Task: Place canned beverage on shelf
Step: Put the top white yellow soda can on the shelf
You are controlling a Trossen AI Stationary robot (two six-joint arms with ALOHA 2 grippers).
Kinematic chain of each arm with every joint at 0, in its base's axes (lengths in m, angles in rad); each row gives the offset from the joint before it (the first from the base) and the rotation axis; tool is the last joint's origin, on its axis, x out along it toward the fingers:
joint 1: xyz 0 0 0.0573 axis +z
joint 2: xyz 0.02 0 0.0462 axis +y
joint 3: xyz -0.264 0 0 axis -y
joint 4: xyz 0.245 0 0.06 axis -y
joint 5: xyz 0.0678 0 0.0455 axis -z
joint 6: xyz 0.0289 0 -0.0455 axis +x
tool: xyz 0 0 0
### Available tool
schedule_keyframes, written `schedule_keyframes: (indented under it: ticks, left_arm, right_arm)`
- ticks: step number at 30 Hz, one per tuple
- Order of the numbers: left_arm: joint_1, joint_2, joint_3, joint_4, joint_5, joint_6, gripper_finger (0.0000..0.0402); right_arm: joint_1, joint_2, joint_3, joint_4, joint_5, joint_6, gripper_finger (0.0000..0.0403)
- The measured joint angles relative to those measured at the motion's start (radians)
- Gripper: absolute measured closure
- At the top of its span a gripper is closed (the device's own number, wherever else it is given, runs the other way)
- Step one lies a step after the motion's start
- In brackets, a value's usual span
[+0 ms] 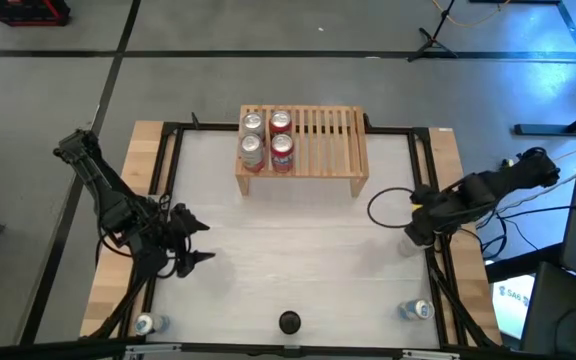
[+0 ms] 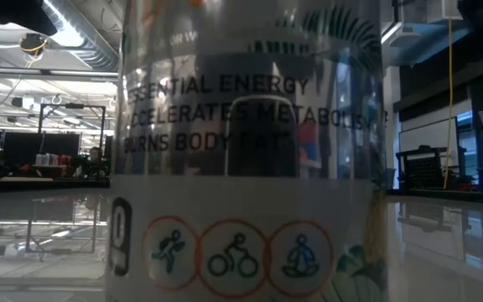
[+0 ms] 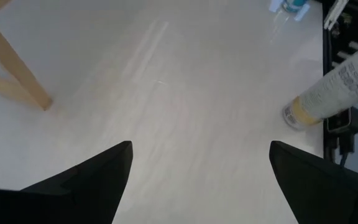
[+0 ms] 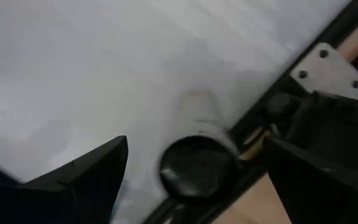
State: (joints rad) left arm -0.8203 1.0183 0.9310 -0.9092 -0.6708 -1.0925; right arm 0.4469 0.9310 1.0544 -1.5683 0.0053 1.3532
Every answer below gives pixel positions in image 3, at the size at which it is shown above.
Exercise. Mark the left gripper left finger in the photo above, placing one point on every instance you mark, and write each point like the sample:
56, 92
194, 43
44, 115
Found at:
61, 199

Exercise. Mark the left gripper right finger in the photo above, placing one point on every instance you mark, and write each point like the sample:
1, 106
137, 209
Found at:
328, 193

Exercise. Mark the white Celsius energy can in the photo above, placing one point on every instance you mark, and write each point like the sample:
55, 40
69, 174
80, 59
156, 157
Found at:
328, 93

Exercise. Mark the blue silver Red Bull can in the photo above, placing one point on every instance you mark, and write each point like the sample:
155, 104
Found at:
294, 4

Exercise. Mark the wooden slatted shelf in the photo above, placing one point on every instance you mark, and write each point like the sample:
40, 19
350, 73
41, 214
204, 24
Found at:
14, 65

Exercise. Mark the white table cover sheet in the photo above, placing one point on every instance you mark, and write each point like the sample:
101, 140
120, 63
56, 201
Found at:
182, 93

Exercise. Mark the black table-level camera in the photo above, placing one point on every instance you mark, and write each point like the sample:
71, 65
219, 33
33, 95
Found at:
354, 121

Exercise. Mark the black metal table frame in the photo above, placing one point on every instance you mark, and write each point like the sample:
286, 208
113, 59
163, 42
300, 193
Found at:
326, 46

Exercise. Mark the silver metal bracket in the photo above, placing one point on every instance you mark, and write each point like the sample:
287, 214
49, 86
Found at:
334, 14

